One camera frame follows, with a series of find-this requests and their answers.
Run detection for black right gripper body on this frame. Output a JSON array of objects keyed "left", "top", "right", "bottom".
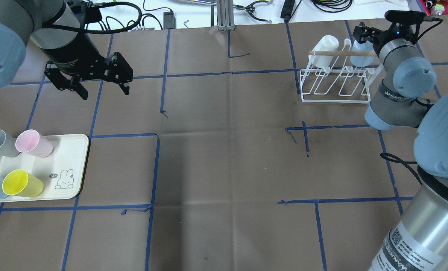
[{"left": 352, "top": 22, "right": 395, "bottom": 49}]

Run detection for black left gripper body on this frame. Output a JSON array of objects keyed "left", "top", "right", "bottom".
[{"left": 44, "top": 52, "right": 133, "bottom": 90}]

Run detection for light blue plastic cup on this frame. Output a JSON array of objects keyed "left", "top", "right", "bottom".
[{"left": 350, "top": 39, "right": 378, "bottom": 67}]

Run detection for white plastic cup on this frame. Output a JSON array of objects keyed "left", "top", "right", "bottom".
[{"left": 312, "top": 35, "right": 339, "bottom": 68}]

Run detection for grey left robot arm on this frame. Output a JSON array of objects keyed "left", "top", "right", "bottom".
[{"left": 0, "top": 0, "right": 137, "bottom": 100}]

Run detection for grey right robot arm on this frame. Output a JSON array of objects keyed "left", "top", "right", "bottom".
[{"left": 353, "top": 21, "right": 448, "bottom": 271}]

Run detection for pink plastic cup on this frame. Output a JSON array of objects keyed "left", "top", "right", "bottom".
[{"left": 15, "top": 130, "right": 53, "bottom": 158}]

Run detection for grey plastic cup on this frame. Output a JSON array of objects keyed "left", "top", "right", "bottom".
[{"left": 0, "top": 130, "right": 20, "bottom": 157}]

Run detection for yellow plastic cup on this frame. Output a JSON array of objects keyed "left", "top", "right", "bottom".
[{"left": 2, "top": 169, "right": 44, "bottom": 198}]

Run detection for black power adapter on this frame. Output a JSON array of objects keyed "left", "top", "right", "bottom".
[{"left": 162, "top": 11, "right": 177, "bottom": 29}]

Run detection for cream plastic tray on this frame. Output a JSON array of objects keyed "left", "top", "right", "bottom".
[{"left": 0, "top": 134, "right": 89, "bottom": 202}]

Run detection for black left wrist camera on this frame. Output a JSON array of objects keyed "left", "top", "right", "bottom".
[{"left": 66, "top": 0, "right": 102, "bottom": 28}]

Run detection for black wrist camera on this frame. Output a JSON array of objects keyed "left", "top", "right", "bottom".
[
  {"left": 66, "top": 0, "right": 102, "bottom": 28},
  {"left": 385, "top": 10, "right": 443, "bottom": 41}
]

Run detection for white wire cup rack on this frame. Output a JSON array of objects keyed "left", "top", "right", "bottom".
[{"left": 299, "top": 38, "right": 382, "bottom": 104}]

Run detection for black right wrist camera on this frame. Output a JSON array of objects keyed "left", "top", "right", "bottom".
[{"left": 385, "top": 10, "right": 443, "bottom": 41}]

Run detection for aluminium frame post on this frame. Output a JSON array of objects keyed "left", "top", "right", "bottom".
[{"left": 216, "top": 0, "right": 235, "bottom": 30}]

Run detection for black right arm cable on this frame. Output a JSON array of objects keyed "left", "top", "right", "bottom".
[{"left": 380, "top": 152, "right": 424, "bottom": 185}]

